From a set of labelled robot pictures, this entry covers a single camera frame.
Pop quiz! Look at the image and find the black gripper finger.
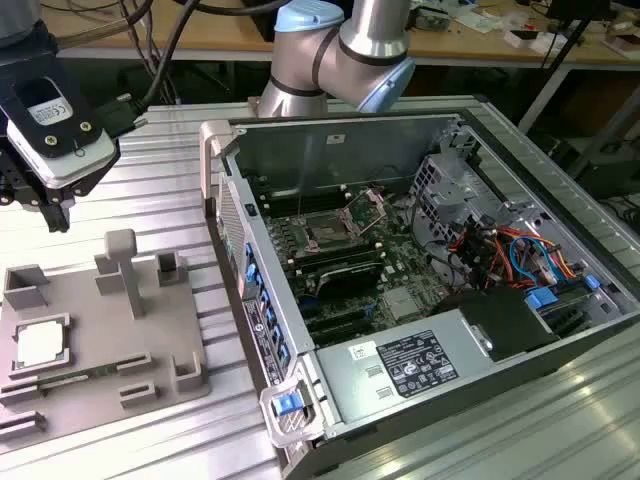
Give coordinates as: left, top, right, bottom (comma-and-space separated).
39, 197, 71, 234

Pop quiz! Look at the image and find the silver CPU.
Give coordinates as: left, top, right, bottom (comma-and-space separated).
16, 322, 70, 367

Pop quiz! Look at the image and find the black RAM slot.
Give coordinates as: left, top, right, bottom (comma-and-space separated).
251, 180, 347, 202
258, 193, 352, 217

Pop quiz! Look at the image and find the CPU socket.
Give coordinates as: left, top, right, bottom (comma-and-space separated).
294, 209, 362, 252

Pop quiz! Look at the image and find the black expansion slot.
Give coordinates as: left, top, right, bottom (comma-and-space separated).
299, 299, 375, 347

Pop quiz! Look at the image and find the grey parts rack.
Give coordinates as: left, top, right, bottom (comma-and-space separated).
0, 228, 212, 447

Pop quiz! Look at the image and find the green RAM stick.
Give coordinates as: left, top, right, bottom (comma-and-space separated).
36, 361, 122, 390

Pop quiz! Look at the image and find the blue case latch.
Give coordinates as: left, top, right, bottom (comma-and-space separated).
271, 393, 297, 417

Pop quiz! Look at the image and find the black expansion card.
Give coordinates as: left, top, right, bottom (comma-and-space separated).
313, 264, 387, 302

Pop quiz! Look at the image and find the metal socket cover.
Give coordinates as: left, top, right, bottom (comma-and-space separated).
341, 186, 390, 236

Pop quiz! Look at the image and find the grey power supply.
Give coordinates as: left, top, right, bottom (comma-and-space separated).
313, 307, 495, 427

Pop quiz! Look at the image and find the green motherboard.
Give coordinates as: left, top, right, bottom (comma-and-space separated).
249, 169, 454, 351

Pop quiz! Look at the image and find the silver chipset heatsink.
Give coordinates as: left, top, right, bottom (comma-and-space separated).
383, 288, 427, 322

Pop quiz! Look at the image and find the silver perforated drive cage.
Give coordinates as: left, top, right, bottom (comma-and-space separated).
408, 151, 502, 252

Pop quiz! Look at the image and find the open black PC case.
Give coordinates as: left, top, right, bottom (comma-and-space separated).
198, 102, 640, 480

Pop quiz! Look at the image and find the wooden desk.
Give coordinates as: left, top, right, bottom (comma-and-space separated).
39, 0, 640, 65

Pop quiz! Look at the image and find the black air shroud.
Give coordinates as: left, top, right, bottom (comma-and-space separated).
433, 288, 562, 362

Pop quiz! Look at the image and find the white open box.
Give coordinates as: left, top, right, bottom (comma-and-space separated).
503, 27, 552, 55

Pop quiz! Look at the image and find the black stand leg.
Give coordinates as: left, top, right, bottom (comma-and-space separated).
517, 0, 594, 132

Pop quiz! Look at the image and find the grey case handle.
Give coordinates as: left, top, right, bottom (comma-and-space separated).
198, 120, 237, 214

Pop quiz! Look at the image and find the thin dark cable bundle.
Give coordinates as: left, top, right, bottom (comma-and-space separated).
122, 0, 179, 105

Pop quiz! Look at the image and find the thick black camera cable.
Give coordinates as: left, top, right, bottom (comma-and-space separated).
94, 0, 202, 139

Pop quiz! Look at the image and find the orange wire bundle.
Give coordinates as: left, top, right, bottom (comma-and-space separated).
449, 224, 587, 297

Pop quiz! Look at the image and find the blue wire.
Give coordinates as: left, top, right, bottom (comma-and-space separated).
509, 234, 561, 286

